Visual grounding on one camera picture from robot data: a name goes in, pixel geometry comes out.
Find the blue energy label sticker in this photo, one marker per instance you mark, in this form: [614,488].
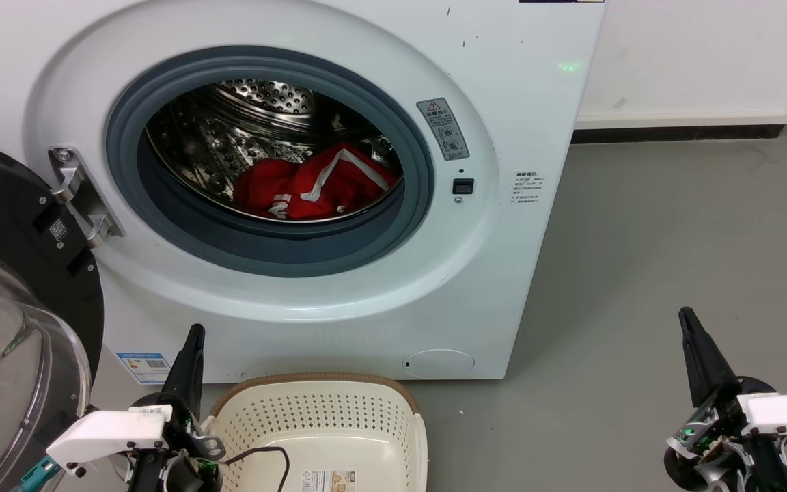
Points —
[143,367]

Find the white front-load washing machine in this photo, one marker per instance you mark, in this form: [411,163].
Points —
[503,273]

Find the cream perforated laundry basket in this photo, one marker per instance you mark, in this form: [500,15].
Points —
[339,424]

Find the printed food package label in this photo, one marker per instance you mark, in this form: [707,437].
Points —
[328,481]

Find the white wall skirting board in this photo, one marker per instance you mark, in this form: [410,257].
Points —
[680,119]

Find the grey rubber door gasket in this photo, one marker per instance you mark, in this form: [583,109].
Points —
[264,254]

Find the round white filter cover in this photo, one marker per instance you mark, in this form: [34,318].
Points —
[438,363]

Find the stainless steel washing machine drum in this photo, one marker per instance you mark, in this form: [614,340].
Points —
[229,137]

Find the small printed text label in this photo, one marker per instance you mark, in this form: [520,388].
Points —
[527,188]

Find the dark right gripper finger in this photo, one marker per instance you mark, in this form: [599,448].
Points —
[697,369]
[718,372]

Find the white QR code sticker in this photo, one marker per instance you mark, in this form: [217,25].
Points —
[59,229]

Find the metal door hinge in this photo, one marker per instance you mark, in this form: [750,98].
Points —
[83,195]

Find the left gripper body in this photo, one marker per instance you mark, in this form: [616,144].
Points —
[178,454]

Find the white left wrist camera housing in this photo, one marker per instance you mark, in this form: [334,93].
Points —
[106,434]

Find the grey warning sticker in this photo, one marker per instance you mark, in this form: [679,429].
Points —
[443,130]

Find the black door latch socket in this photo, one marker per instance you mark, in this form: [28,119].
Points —
[463,186]

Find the red garment with white stripes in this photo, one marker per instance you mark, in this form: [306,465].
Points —
[325,188]

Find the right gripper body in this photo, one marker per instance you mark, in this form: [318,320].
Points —
[721,444]

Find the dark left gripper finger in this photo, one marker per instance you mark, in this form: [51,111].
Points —
[178,383]
[195,383]

